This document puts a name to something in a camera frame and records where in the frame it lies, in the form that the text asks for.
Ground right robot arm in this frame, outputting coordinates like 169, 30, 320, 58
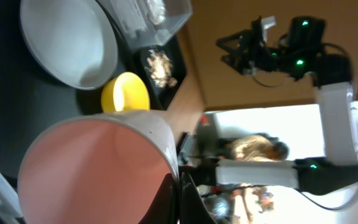
190, 16, 358, 195

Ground clear plastic bin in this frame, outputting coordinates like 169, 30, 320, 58
99, 0, 193, 52

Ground pile of food scraps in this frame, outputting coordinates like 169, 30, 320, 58
145, 47, 177, 88

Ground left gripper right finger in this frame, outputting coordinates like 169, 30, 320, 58
180, 172, 216, 224

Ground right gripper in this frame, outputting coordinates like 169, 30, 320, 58
216, 16, 290, 75

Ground white tissue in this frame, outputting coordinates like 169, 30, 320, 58
147, 0, 166, 26

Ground person in background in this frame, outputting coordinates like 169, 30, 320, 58
218, 133, 290, 161

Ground pink plastic cup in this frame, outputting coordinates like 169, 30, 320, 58
17, 110, 178, 224

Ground white round plate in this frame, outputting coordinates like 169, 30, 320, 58
20, 0, 118, 90

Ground round black tray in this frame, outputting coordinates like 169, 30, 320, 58
0, 0, 130, 187

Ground yellow bowl with scraps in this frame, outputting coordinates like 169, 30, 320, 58
101, 72, 150, 113

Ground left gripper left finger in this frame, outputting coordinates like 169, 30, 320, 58
139, 174, 178, 224

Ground black rectangular bin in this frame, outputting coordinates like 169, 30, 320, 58
133, 37, 186, 110

